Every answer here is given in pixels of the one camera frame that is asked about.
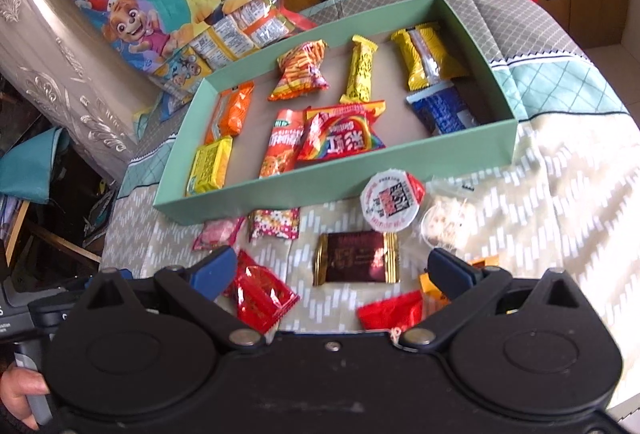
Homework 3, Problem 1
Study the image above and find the orange yellow candy packet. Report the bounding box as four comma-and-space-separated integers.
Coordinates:
418, 255, 501, 310

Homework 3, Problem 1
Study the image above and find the pink candy packet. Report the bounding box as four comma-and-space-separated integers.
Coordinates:
192, 216, 245, 251

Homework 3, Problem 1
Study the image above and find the red crinkled candy packet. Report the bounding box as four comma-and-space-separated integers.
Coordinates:
224, 250, 299, 334

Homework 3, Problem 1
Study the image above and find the clear round jelly cup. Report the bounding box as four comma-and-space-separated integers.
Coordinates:
419, 178, 480, 253

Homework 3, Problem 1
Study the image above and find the maroon gold chocolate packet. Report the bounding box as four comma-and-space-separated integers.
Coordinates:
314, 230, 400, 287

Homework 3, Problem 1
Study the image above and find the floral red candy packet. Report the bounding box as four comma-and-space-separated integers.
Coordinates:
250, 208, 300, 240

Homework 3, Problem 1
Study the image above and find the yellow square snack packet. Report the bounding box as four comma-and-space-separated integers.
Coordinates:
186, 136, 233, 196

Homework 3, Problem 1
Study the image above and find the orange snack packet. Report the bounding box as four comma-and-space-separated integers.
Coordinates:
204, 81, 254, 145

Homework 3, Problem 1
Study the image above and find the blue white snack packet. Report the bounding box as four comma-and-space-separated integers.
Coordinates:
406, 81, 482, 136

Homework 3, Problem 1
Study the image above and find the red-orange snack stick packet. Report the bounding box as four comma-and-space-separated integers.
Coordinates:
258, 109, 305, 178

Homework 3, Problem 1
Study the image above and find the red skittles packet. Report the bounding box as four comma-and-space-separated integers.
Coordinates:
296, 100, 386, 164

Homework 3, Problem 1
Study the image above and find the long yellow wafer packet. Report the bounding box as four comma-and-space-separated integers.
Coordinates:
340, 35, 378, 104

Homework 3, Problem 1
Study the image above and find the yellow silver snack packet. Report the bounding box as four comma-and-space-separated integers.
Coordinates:
390, 22, 470, 92

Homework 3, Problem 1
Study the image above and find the orange striped chips packet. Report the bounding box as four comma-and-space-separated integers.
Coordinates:
268, 40, 330, 102

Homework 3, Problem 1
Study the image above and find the person's left hand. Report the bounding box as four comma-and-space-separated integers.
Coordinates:
1, 364, 49, 431

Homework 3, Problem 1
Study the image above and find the teal cloth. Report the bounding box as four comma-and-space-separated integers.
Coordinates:
0, 128, 70, 204

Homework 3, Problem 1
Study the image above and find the mint green cardboard box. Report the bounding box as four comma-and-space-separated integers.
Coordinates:
154, 0, 518, 225

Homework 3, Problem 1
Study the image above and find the lace curtain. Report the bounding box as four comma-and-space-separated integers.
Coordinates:
1, 0, 158, 180

